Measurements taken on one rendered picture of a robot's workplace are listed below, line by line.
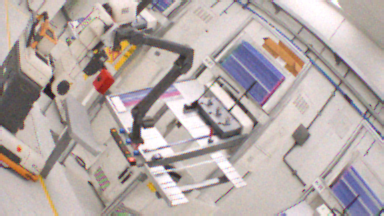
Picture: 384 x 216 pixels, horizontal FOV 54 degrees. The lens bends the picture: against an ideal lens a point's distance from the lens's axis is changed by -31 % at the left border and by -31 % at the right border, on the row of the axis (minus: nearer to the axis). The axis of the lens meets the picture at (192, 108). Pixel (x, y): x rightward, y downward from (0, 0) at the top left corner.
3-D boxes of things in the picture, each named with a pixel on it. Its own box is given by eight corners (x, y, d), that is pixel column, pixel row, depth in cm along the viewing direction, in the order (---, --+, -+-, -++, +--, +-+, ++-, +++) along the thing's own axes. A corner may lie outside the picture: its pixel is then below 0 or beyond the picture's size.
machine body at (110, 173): (117, 233, 335) (167, 187, 327) (82, 176, 382) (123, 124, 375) (167, 248, 382) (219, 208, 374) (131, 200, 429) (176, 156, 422)
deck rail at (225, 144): (146, 168, 307) (146, 161, 303) (144, 166, 308) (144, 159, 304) (246, 142, 339) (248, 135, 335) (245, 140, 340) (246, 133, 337)
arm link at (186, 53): (193, 44, 295) (201, 50, 287) (182, 65, 298) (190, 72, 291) (128, 26, 269) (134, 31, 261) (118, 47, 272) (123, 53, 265)
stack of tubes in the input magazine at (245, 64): (260, 105, 330) (284, 76, 327) (219, 63, 365) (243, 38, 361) (268, 113, 339) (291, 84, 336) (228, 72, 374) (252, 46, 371)
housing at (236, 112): (239, 143, 339) (243, 126, 331) (202, 100, 372) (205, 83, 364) (249, 140, 343) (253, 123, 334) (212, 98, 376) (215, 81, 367)
